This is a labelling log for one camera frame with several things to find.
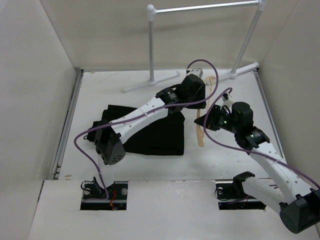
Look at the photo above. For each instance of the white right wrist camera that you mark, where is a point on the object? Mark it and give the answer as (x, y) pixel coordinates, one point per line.
(227, 100)

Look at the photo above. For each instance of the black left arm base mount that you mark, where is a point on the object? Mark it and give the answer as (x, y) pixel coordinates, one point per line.
(94, 196)

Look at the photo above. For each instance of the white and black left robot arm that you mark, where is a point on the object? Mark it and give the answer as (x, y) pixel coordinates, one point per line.
(110, 139)

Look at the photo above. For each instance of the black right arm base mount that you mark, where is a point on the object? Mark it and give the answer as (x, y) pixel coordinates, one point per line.
(229, 200)

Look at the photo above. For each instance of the beige plastic hanger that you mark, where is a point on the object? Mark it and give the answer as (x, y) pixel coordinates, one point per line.
(200, 134)

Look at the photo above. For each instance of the black trousers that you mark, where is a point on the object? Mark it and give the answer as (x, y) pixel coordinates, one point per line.
(164, 137)

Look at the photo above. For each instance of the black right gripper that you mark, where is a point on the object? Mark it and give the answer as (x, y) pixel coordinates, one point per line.
(215, 112)

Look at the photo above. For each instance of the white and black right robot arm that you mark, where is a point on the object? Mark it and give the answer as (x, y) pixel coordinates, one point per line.
(296, 202)

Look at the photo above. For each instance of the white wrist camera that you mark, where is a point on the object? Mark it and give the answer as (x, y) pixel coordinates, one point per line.
(195, 71)
(227, 100)

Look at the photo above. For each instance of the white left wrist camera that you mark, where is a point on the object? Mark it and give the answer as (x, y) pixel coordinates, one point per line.
(195, 71)

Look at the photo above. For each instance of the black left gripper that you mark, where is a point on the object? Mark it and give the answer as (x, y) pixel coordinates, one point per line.
(197, 105)

